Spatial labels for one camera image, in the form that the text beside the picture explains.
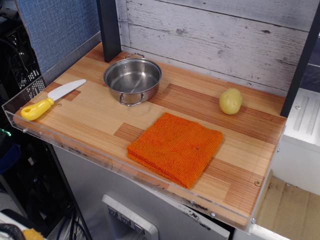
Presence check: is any yellow toy potato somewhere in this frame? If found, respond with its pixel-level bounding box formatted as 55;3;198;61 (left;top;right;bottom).
219;88;243;115

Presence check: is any yellow foam object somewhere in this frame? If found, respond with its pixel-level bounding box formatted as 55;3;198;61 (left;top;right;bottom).
22;228;45;240

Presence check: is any black vertical post left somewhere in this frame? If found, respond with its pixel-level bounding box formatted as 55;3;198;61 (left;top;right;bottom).
96;0;122;63

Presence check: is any black plastic crate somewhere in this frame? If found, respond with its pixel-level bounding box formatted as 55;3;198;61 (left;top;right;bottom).
1;25;46;99

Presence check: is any yellow handle white knife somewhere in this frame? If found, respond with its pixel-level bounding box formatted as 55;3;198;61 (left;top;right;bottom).
20;79;87;121

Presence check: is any black vertical post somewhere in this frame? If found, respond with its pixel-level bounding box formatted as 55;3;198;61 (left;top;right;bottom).
96;0;122;63
280;1;320;118

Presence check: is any black vertical post right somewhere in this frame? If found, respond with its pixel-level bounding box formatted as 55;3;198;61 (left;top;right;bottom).
280;1;320;118

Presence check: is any stainless steel pot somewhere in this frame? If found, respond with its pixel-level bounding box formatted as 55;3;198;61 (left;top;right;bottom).
103;53;163;107

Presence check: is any silver cabinet with dispenser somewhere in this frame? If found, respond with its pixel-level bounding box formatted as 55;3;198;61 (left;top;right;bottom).
54;147;234;240

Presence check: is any white grooved block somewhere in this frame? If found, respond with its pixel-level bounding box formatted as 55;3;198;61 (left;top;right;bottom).
283;88;320;152

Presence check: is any orange knitted towel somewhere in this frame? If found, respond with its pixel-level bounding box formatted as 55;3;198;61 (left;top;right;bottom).
127;112;223;189

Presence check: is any clear acrylic table guard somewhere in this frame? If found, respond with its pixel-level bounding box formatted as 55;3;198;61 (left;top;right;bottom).
4;44;286;231

